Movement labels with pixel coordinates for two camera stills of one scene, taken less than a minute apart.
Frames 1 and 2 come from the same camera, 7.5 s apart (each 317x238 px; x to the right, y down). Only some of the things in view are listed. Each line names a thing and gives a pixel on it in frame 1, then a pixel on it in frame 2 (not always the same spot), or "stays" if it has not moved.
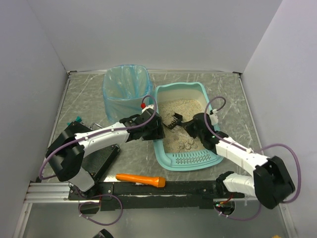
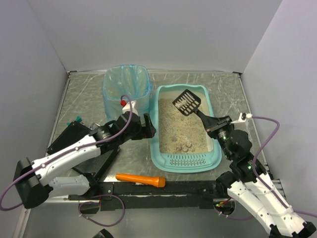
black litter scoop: [177, 119] -> [187, 102]
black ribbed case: [97, 162] stays
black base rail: [174, 196] stays
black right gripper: [192, 125] -> [217, 124]
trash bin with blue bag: [125, 87] stays
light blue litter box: [180, 150] stays
